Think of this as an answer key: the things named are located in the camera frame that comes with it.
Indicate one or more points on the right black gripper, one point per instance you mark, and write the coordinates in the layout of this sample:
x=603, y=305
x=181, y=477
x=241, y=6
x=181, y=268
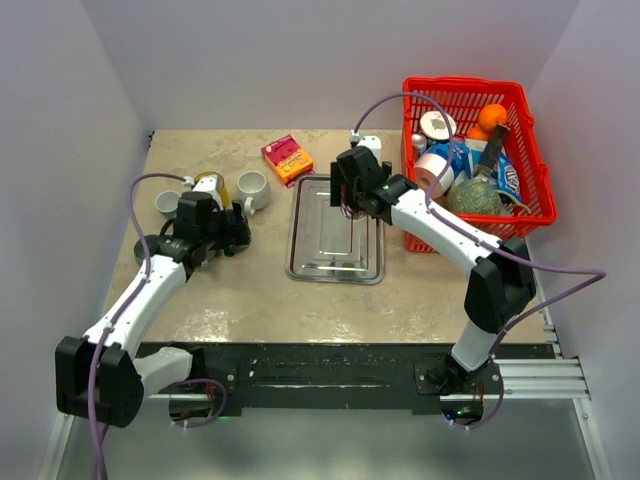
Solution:
x=337, y=180

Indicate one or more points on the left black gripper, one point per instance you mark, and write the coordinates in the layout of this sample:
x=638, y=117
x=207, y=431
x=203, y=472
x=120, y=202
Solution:
x=234, y=234

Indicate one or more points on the white speckled mug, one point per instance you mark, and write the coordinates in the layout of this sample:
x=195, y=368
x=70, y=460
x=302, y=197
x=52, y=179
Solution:
x=253, y=191

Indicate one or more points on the yellow mug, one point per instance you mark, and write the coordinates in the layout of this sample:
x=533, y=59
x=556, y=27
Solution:
x=214, y=184

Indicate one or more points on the dark red mug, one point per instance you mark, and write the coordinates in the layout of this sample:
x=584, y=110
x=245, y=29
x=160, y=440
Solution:
x=353, y=213

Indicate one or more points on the grey blue mug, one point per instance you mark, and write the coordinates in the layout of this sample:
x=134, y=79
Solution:
x=166, y=203

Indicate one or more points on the grey green mug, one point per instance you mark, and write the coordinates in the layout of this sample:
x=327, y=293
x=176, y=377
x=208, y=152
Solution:
x=139, y=252

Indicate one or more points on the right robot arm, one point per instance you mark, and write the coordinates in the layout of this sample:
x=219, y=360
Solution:
x=500, y=282

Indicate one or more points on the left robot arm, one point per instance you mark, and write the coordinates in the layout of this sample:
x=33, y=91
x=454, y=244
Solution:
x=99, y=375

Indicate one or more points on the pink orange snack box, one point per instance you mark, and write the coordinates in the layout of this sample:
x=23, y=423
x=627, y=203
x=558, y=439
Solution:
x=287, y=159

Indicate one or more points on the silver can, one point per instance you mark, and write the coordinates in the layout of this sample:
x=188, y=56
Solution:
x=419, y=144

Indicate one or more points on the metal tray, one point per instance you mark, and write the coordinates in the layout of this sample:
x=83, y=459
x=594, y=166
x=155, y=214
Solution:
x=326, y=246

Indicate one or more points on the pink white toilet roll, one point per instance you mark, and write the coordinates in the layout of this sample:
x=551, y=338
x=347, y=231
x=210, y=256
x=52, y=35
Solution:
x=428, y=182

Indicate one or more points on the white tape roll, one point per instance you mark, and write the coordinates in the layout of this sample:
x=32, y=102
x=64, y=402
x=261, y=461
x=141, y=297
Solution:
x=437, y=127

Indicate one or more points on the blue white packet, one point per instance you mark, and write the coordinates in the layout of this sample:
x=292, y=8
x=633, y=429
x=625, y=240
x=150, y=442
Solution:
x=453, y=157

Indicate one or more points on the green patterned ball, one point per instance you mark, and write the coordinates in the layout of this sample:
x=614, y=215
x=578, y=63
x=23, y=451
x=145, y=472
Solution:
x=474, y=197

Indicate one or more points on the orange fruit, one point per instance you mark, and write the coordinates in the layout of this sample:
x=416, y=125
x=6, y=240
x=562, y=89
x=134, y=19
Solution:
x=477, y=133
x=492, y=115

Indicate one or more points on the red plastic basket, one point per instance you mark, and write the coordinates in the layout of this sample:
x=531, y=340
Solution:
x=463, y=98

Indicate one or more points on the blue snack bag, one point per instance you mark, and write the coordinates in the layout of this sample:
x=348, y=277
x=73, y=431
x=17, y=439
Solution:
x=506, y=180

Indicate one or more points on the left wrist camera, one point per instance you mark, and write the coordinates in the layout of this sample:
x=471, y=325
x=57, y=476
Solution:
x=189, y=181

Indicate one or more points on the brown handled tool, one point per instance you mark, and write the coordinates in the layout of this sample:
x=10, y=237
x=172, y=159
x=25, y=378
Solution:
x=491, y=153

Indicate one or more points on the black base frame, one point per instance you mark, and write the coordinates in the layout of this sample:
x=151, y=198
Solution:
x=352, y=376

